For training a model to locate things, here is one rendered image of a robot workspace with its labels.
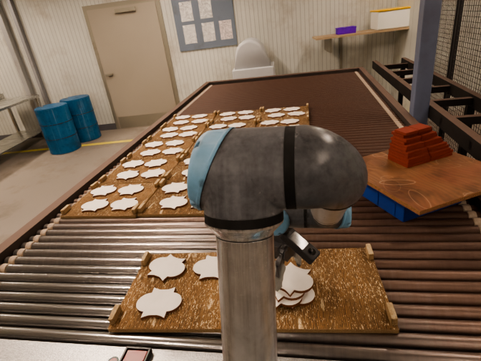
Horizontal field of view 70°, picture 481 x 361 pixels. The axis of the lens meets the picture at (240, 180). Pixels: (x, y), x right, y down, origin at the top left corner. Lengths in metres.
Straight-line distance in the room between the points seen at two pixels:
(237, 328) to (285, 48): 6.07
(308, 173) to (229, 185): 0.10
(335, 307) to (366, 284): 0.14
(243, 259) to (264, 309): 0.08
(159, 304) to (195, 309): 0.12
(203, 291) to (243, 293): 0.68
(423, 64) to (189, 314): 2.13
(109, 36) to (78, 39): 0.59
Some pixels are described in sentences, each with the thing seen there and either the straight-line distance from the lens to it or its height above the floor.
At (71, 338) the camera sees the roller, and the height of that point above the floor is 0.91.
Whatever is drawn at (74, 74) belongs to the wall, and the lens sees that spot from 7.30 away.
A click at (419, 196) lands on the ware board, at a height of 1.04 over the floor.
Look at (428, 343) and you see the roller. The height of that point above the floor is 0.91.
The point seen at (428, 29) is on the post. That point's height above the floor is 1.50.
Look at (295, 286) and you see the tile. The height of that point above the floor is 0.98.
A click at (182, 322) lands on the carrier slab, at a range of 1.11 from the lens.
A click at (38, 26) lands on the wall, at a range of 7.46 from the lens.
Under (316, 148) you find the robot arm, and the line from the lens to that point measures 0.43.
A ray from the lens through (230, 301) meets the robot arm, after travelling 0.51.
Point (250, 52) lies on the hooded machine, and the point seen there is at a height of 1.18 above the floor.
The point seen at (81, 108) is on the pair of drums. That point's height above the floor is 0.59.
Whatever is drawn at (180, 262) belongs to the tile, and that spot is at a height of 0.95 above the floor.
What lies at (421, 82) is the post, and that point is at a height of 1.18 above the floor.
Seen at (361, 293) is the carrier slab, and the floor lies 0.94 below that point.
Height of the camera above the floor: 1.73
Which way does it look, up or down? 26 degrees down
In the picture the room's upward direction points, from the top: 8 degrees counter-clockwise
